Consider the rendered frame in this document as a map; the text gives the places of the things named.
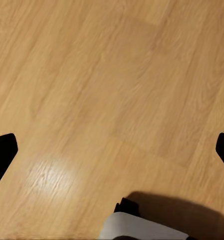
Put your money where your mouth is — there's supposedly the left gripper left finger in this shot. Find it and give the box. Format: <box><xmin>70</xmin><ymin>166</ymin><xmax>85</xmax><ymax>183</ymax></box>
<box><xmin>0</xmin><ymin>133</ymin><xmax>18</xmax><ymax>180</ymax></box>

